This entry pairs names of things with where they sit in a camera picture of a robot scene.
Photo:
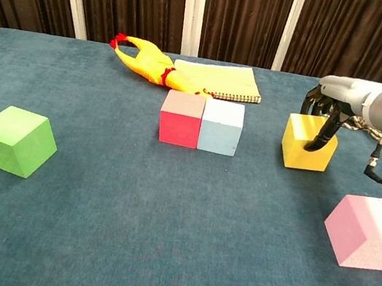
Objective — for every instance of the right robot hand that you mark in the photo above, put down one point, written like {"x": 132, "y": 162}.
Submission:
{"x": 347, "y": 94}

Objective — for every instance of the yellow foam cube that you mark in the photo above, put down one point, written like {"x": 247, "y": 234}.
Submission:
{"x": 297, "y": 150}

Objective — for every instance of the red foam cube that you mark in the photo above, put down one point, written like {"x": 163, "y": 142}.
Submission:
{"x": 179, "y": 126}

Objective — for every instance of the yellow spiral notebook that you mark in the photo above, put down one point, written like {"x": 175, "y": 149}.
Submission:
{"x": 224, "y": 80}

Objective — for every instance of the pink foam cube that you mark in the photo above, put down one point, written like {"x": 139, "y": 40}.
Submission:
{"x": 358, "y": 224}

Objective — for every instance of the light blue foam cube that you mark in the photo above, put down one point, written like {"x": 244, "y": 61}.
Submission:
{"x": 219, "y": 133}

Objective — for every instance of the yellow rubber chicken toy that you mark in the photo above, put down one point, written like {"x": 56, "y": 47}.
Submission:
{"x": 149, "y": 63}

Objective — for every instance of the teal felt table cloth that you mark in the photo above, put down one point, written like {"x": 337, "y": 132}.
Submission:
{"x": 159, "y": 237}

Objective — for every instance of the green foam cube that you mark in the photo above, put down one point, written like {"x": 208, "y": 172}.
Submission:
{"x": 13, "y": 141}

